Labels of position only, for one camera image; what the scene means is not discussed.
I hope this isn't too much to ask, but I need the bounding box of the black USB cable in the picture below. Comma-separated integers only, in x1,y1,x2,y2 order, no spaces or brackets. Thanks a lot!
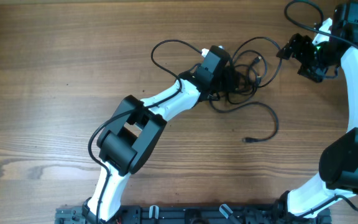
208,55,280,144

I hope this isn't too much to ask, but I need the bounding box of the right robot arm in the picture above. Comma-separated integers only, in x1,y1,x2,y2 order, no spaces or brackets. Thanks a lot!
274,1,358,222

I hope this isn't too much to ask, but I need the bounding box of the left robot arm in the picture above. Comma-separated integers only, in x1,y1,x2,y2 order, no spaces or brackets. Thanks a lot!
83,45,232,223

